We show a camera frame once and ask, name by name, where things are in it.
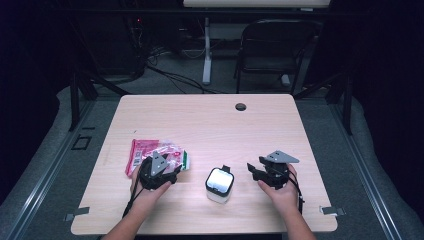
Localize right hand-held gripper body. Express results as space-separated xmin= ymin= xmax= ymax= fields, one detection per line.
xmin=264 ymin=150 xmax=300 ymax=191

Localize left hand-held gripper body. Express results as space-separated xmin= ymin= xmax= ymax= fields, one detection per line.
xmin=137 ymin=150 xmax=178 ymax=192

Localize red and white plastic bag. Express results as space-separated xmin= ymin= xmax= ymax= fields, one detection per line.
xmin=124 ymin=138 xmax=191 ymax=179

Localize person's right hand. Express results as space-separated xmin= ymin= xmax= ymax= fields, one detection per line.
xmin=257 ymin=164 xmax=300 ymax=217

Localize person's left hand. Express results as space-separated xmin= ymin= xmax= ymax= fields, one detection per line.
xmin=129 ymin=164 xmax=173 ymax=210

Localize grey tape piece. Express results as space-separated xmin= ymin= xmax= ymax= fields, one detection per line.
xmin=64 ymin=206 xmax=91 ymax=223
xmin=319 ymin=205 xmax=347 ymax=217

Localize black metal stand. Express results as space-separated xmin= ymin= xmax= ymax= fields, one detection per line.
xmin=293 ymin=71 xmax=354 ymax=136
xmin=68 ymin=19 xmax=131 ymax=132

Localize black folding chair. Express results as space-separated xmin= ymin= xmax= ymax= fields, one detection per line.
xmin=233 ymin=18 xmax=323 ymax=96

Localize white desk leg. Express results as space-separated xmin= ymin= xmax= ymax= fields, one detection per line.
xmin=202 ymin=16 xmax=213 ymax=85

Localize black equipment cabinet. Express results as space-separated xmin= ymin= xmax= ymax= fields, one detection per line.
xmin=96 ymin=13 xmax=148 ymax=76

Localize right hand-held gripper black cable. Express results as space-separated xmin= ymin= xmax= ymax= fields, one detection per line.
xmin=287 ymin=173 xmax=306 ymax=215

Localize hand-held gripper black cable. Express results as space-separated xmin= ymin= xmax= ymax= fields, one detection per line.
xmin=287 ymin=173 xmax=306 ymax=215
xmin=121 ymin=163 xmax=148 ymax=218

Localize left hand-held gripper black cable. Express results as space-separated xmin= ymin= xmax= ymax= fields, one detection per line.
xmin=121 ymin=163 xmax=148 ymax=218

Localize black floor cables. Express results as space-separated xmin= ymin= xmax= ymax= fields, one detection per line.
xmin=146 ymin=63 xmax=228 ymax=95

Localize aluminium floor rail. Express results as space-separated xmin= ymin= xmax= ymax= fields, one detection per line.
xmin=6 ymin=99 xmax=98 ymax=240
xmin=329 ymin=101 xmax=403 ymax=240

